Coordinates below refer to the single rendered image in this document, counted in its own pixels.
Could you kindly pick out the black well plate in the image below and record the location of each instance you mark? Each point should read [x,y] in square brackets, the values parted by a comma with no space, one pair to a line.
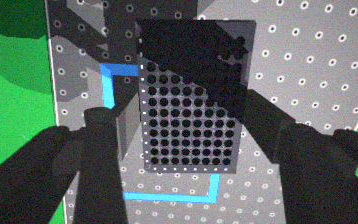
[202,77]

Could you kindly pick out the grey perforated base plate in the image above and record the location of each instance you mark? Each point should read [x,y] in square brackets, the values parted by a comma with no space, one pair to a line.
[304,61]

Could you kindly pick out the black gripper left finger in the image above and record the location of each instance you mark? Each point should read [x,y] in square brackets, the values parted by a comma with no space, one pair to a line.
[35,178]

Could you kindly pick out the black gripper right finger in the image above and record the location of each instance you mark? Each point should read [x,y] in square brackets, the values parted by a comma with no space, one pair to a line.
[314,184]

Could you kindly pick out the blue tape outline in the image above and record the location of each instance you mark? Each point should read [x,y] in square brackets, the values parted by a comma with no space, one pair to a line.
[107,70]

